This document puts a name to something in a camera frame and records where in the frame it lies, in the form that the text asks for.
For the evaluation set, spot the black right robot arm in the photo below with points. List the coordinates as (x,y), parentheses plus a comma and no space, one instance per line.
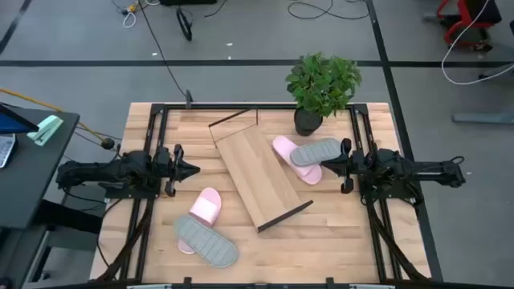
(405,170)

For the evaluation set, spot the open laptop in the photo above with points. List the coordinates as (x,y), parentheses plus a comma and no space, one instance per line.
(10,122)

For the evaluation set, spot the pink slide sandal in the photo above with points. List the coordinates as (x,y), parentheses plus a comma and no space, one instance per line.
(205,206)
(283,146)

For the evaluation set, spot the black side desk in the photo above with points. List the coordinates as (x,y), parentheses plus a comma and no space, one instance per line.
(36,172)

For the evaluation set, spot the mint green stapler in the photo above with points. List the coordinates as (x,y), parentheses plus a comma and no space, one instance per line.
(45,129)

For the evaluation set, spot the green potted plant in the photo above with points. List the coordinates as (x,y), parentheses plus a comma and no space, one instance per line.
(321,80)

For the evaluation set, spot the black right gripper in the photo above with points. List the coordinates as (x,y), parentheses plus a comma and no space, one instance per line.
(351,168)

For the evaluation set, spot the wooden shelf with black frame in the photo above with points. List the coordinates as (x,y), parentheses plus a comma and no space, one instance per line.
(257,172)

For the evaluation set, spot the red metal cart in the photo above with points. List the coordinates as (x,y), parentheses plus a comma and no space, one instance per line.
(466,16)

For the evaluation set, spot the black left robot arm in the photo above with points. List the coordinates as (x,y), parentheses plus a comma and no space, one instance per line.
(120,168)

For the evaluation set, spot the grey slide sandal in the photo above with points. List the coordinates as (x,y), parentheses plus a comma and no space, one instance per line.
(315,152)
(205,241)

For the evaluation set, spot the black metal table frame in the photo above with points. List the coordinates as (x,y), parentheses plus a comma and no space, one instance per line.
(225,106)

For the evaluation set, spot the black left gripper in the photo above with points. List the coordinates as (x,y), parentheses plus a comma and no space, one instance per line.
(170,170)

